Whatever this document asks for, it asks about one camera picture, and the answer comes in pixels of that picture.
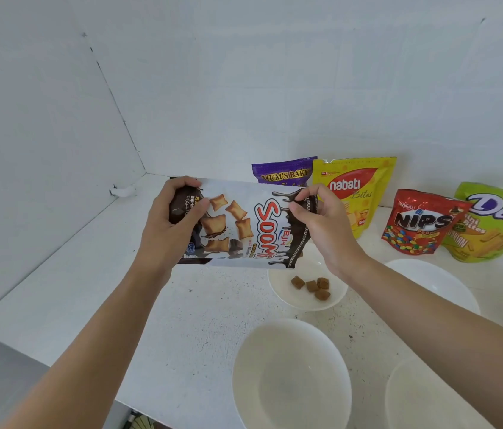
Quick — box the person's left forearm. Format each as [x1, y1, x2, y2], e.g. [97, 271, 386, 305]
[0, 261, 174, 429]

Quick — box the yellow snack bag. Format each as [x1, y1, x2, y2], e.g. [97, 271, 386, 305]
[312, 157, 398, 240]

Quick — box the red Nips candy bag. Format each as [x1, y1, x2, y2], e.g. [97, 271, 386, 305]
[381, 188, 474, 256]

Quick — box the white round bowl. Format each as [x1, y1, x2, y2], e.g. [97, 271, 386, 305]
[267, 254, 349, 312]
[232, 318, 353, 429]
[385, 357, 496, 429]
[384, 258, 481, 316]

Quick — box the purple snack bag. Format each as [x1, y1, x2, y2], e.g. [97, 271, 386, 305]
[251, 156, 318, 188]

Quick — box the person's left hand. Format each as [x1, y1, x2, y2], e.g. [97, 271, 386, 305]
[133, 175, 211, 287]

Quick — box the black white snack bag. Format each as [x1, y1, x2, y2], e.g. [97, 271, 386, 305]
[169, 176, 319, 269]

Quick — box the green snack bag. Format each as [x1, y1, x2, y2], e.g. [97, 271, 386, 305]
[441, 181, 503, 264]

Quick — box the person's right hand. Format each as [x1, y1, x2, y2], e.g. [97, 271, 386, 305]
[288, 184, 368, 282]

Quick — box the person's right forearm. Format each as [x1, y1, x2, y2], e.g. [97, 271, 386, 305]
[340, 256, 503, 429]

